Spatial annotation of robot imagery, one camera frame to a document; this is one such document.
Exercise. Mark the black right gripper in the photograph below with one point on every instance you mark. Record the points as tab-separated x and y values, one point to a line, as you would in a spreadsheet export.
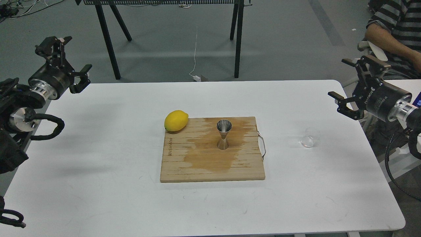
384	100

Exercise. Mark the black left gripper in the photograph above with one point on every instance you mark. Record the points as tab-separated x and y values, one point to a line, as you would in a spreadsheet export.
50	81

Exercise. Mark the clear glass cup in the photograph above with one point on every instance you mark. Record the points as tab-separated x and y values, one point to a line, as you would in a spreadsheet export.
311	136

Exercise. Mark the steel jigger measuring cup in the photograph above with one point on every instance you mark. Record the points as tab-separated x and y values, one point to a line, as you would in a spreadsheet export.
224	126

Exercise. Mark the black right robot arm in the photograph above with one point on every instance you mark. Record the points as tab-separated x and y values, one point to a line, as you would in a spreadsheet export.
412	130

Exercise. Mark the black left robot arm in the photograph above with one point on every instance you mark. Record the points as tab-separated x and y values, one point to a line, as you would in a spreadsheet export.
19	121

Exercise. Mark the white office chair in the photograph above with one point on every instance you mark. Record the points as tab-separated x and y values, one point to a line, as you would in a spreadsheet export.
366	47

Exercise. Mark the white side table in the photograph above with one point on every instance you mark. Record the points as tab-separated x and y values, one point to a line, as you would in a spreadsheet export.
412	86

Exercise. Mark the person in striped shirt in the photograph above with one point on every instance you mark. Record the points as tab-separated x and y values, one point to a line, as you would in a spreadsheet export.
396	29

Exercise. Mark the yellow lemon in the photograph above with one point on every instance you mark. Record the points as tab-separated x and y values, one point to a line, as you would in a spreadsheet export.
176	121

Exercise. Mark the wooden cutting board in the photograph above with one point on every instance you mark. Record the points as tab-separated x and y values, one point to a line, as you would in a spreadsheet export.
192	155

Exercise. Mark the black metal table frame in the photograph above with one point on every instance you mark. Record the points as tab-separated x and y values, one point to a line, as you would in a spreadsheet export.
156	41

